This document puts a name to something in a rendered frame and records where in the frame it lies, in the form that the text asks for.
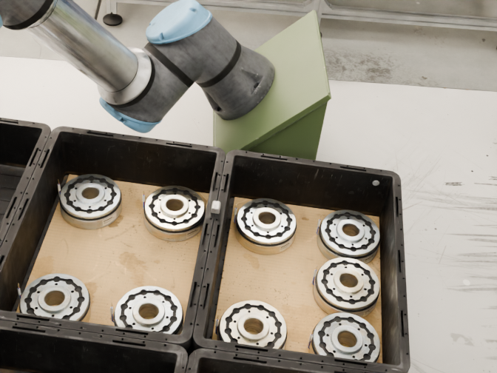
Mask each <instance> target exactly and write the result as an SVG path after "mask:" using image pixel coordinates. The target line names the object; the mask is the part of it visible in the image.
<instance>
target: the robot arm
mask: <svg viewBox="0 0 497 373"><path fill-rule="evenodd" d="M2 26H4V27H6V28H7V29H9V30H14V31H19V30H26V31H27V32H28V33H29V34H31V35H32V36H34V37H35V38H37V39H38V40H39V41H40V42H41V43H43V44H44V45H46V46H47V47H49V48H50V49H51V50H52V51H53V52H54V53H56V54H57V55H59V56H60V57H62V58H63V59H64V60H65V61H67V62H68V63H69V64H71V65H72V66H74V68H76V69H77V70H79V71H80V72H81V73H83V74H84V75H85V76H86V77H88V78H89V79H91V80H92V81H93V82H95V83H96V84H97V88H98V92H99V94H100V96H101V97H100V98H99V102H100V105H101V106H102V107H103V108H104V109H105V110H106V111H107V112H108V113H109V114H110V115H111V116H112V117H114V118H115V119H117V120H118V121H120V122H121V123H123V124H124V125H125V126H127V127H128V128H130V129H132V130H134V131H136V132H140V133H148V132H150V131H151V130H152V129H153V128H154V127H155V126H156V125H157V124H159V123H160V122H162V120H163V117H164V116H165V115H166V114H167V113H168V111H170V109H171V108H173V106H174V105H175V104H176V103H177V102H178V101H179V100H180V98H181V97H182V96H183V95H184V94H185V92H186V91H187V90H188V89H189V88H190V87H191V86H192V85H193V83H196V84H197V85H199V86H200V87H201V89H202V91H203V92H204V94H205V96H206V98H207V100H208V102H209V103H210V105H211V107H212V109H213V110H214V111H215V112H216V113H217V114H218V115H219V116H220V117H221V118H222V119H225V120H234V119H236V118H239V117H242V116H244V115H245V114H247V113H248V112H250V111H251V110H253V109H254V108H255V107H256V106H257V105H258V104H259V103H260V102H261V101H262V100H263V98H264V97H265V96H266V94H267V93H268V91H269V90H270V88H271V85H272V83H273V80H274V74H275V70H274V65H273V64H272V63H271V62H270V61H269V60H268V59H267V58H266V57H265V56H263V55H261V54H259V53H257V52H255V51H253V50H250V49H249V48H247V47H244V46H243V45H241V44H240V43H239V42H238V41H237V40H236V39H235V38H234V37H233V36H232V35H231V34H230V33H229V32H228V31H227V30H226V29H225V28H224V27H223V26H222V25H221V24H220V23H219V22H218V21H217V20H216V19H215V18H214V17H213V16H212V14H211V12H209V11H208V10H206V9H205V8H204V7H203V6H202V5H200V4H199V3H198V2H197V1H195V0H180V1H176V2H175V3H173V4H170V5H169V6H168V7H166V8H165V9H163V10H162V11H160V12H159V14H157V15H156V17H154V18H153V20H152V21H151V22H150V23H149V26H148V27H147V29H146V37H147V40H148V41H149V42H148V43H147V44H146V46H145V47H144V48H143V49H142V50H141V49H139V48H137V47H126V46H125V45H124V44H122V43H121V42H120V41H119V40H118V39H116V37H114V35H113V34H111V33H110V32H109V31H108V30H107V29H105V28H104V27H103V26H102V25H101V24H99V23H98V22H97V21H96V20H95V19H94V18H93V17H92V16H91V15H90V14H89V13H87V12H86V11H85V10H84V9H83V8H81V7H80V6H79V5H78V4H77V3H75V2H74V1H73V0H0V28H1V27H2Z"/></svg>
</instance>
